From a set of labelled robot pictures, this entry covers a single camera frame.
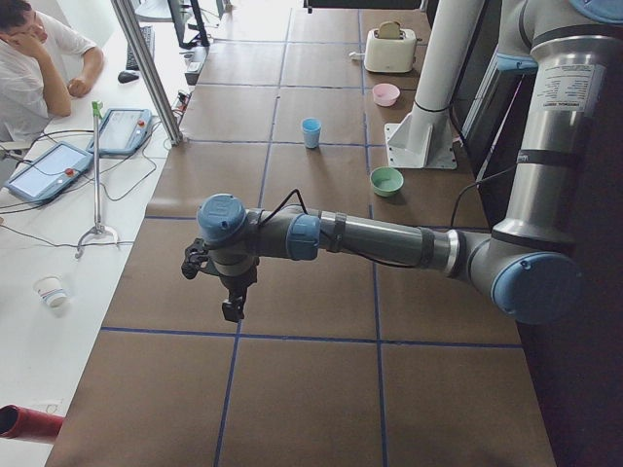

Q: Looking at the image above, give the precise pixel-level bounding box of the person in white shirt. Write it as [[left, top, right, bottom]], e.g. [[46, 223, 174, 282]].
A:
[[1, 1, 104, 142]]

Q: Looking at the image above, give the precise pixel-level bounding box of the teach pendant near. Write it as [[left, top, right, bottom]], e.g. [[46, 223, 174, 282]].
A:
[[4, 142, 93, 203]]

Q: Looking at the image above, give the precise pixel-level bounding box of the toast slice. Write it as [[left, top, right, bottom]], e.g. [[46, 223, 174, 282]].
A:
[[377, 20, 401, 40]]

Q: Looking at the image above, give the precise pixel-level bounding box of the white pedestal column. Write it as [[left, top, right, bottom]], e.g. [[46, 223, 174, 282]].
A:
[[385, 0, 485, 170]]

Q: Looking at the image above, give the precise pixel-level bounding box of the cream toaster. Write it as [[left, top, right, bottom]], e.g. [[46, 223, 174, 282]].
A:
[[363, 28, 417, 73]]

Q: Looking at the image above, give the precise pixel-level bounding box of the teach pendant far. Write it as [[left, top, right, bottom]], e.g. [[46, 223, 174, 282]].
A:
[[94, 108, 153, 158]]

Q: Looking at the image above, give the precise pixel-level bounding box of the green bowl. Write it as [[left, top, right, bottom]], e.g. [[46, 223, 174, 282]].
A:
[[370, 166, 404, 198]]

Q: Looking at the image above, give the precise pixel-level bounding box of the light blue cup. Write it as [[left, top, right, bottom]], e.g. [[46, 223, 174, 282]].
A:
[[301, 118, 322, 132], [303, 131, 320, 149]]

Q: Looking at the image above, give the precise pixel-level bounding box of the aluminium frame post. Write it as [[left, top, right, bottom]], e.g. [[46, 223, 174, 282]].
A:
[[111, 0, 183, 146]]

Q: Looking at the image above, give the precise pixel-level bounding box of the red cylinder object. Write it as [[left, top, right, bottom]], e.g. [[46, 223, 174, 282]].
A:
[[1, 405, 64, 444]]

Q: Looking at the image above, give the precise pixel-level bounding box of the teach pendant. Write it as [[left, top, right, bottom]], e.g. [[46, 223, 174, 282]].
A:
[[4, 142, 93, 203], [94, 108, 153, 158]]

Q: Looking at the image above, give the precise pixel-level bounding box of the black keyboard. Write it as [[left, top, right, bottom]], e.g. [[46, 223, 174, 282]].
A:
[[125, 26, 156, 70]]

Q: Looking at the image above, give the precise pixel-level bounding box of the pink bowl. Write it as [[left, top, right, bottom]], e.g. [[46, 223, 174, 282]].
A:
[[372, 83, 401, 107]]

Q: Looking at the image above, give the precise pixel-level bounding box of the paper cup on desk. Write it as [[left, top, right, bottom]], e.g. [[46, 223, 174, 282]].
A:
[[33, 275, 69, 317]]

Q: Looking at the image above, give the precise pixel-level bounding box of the black computer mouse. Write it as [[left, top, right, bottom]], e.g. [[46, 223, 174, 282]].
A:
[[118, 70, 139, 84]]

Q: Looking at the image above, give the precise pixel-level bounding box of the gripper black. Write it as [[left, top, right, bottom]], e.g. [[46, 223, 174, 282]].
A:
[[215, 257, 259, 321]]

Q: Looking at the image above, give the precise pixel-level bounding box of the green handled reacher grabber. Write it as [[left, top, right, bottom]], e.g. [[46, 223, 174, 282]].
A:
[[75, 101, 120, 260]]

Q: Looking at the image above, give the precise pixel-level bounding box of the black camera cable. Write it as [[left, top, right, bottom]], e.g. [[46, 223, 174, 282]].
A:
[[257, 188, 517, 269]]

